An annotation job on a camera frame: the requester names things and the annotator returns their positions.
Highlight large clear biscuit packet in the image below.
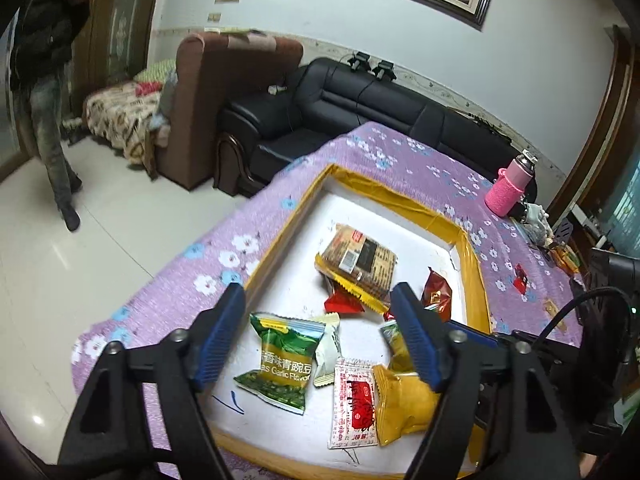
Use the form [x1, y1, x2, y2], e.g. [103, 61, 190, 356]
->
[314, 222, 399, 313]

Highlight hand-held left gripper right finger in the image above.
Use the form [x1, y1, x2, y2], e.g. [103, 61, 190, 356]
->
[390, 282, 581, 480]

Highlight orange snack packets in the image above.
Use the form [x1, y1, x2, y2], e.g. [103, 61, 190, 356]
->
[550, 242, 583, 276]

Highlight wooden glass-panel door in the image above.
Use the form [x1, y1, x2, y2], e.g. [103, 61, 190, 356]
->
[70, 0, 168, 91]

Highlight long clear cracker packet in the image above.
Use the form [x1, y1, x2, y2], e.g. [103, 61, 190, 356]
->
[542, 297, 571, 335]

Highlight red and white sachet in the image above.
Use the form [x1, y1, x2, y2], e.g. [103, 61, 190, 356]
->
[327, 357, 381, 451]

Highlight brown armchair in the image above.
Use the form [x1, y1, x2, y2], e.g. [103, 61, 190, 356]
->
[155, 32, 305, 193]

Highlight yellow snack packet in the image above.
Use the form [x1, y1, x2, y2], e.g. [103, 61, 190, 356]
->
[372, 362, 443, 447]

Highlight yellow-green snack packet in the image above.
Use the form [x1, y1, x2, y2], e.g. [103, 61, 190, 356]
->
[378, 320, 418, 373]

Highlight black leather sofa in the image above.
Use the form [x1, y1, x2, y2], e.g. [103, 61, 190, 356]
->
[212, 56, 538, 201]

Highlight purple floral tablecloth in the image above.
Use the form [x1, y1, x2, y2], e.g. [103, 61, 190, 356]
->
[70, 121, 601, 480]

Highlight patterned blanket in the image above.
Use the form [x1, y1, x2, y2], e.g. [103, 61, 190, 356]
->
[82, 80, 163, 166]

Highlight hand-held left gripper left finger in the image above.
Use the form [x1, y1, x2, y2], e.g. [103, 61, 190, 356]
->
[57, 282, 247, 480]

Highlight dark red snack packet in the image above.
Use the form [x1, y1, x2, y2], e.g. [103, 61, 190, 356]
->
[419, 266, 453, 323]

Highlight white and green snack packet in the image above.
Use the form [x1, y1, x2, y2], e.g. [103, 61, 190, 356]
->
[312, 312, 343, 388]

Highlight white crumpled clutter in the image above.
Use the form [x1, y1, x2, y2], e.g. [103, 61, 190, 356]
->
[522, 202, 553, 241]

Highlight plain red snack packet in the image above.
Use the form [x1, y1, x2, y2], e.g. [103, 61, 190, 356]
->
[324, 290, 366, 315]

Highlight green pillow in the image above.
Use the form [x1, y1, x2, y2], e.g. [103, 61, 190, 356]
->
[132, 57, 178, 86]

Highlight black cable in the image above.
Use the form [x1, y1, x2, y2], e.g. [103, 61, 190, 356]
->
[537, 286, 638, 348]

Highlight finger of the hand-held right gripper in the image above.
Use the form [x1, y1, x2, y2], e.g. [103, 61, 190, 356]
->
[446, 319, 581, 362]

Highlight green pea snack packet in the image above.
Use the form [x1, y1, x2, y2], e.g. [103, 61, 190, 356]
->
[233, 312, 327, 415]

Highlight pink knit-sleeved bottle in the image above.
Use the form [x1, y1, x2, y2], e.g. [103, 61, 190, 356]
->
[484, 150, 538, 218]

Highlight white tray with yellow rim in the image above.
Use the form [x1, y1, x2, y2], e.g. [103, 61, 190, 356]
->
[207, 162, 493, 478]

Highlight wooden door frame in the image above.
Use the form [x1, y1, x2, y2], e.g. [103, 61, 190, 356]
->
[545, 25, 640, 261]

